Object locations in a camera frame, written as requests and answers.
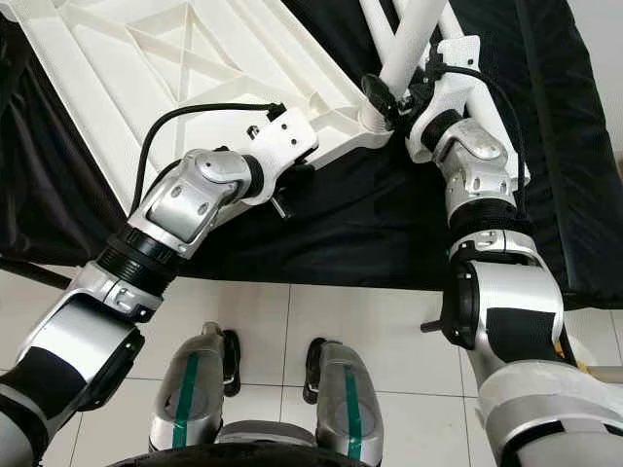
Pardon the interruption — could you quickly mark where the yellow crumpled cloth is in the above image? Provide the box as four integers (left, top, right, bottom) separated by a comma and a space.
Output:
558, 339, 591, 377

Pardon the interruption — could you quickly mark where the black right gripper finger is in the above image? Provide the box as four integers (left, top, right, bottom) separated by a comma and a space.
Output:
360, 76, 399, 126

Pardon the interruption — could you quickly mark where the black robot right foot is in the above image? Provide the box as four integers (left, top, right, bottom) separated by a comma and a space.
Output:
302, 339, 327, 405

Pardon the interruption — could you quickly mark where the black table cloth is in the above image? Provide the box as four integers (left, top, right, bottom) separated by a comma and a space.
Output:
0, 0, 623, 310

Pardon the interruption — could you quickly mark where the silver robot leg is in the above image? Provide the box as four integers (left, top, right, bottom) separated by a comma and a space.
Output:
313, 341, 385, 466
149, 324, 233, 453

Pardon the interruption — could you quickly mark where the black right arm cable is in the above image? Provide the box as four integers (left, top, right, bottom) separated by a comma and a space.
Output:
431, 63, 533, 220

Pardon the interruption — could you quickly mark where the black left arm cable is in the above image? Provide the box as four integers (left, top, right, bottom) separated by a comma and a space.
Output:
131, 102, 289, 217

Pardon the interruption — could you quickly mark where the grey bar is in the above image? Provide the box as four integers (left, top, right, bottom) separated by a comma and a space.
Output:
584, 366, 623, 383

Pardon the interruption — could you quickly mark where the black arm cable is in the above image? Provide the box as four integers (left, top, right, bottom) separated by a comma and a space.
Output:
431, 63, 533, 220
131, 102, 289, 217

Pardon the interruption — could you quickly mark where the black robot torso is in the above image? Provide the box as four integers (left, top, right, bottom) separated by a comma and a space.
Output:
107, 425, 497, 467

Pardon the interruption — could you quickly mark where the black robot left foot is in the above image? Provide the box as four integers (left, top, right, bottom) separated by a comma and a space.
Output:
220, 331, 242, 400

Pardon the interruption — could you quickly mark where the silver robot right leg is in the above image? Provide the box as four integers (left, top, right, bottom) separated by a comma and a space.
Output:
313, 341, 385, 466

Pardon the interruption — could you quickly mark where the white plastic children table top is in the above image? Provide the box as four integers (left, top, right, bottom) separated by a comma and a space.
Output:
0, 0, 396, 217

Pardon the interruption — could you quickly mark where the black robot foot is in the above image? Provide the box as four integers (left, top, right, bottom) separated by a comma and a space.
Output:
220, 331, 242, 400
302, 339, 327, 405

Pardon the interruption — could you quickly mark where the silver robot left leg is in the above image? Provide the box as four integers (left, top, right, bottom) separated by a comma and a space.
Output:
149, 324, 233, 453

